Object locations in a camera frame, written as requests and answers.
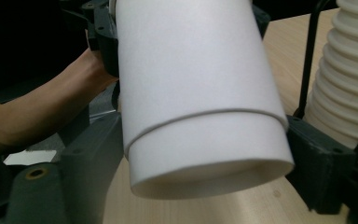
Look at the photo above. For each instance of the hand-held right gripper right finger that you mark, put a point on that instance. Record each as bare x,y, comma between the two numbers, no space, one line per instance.
323,168

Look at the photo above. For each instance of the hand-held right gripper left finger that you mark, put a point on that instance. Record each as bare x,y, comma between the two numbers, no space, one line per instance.
84,174

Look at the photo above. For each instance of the single white paper cup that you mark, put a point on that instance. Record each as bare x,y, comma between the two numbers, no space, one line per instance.
211,146
192,56

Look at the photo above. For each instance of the stack of white paper cups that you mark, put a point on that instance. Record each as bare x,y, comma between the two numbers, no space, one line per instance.
348,77

